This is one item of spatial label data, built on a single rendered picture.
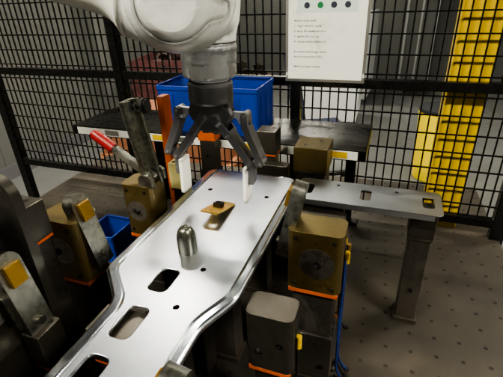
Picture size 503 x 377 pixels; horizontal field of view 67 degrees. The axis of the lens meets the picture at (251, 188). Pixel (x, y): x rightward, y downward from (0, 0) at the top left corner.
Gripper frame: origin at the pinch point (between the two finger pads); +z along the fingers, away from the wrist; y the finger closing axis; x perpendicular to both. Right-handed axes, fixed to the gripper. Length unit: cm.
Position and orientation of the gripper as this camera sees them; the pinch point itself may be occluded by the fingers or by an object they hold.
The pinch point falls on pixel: (215, 187)
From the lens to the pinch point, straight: 72.8
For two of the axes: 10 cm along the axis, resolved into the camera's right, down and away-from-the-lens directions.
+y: 9.4, 1.5, -3.0
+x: 3.4, -4.4, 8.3
